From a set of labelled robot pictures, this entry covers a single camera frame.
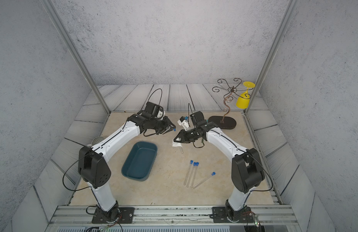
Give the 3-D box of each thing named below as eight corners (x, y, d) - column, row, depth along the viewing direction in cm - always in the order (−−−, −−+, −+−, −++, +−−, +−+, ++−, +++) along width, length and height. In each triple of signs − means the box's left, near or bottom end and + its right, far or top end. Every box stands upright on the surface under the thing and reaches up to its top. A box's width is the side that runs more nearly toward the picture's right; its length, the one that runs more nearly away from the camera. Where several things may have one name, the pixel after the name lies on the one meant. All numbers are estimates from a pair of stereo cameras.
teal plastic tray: (121, 178, 88) (117, 173, 83) (137, 145, 103) (135, 139, 98) (147, 183, 86) (145, 179, 80) (160, 149, 101) (158, 143, 96)
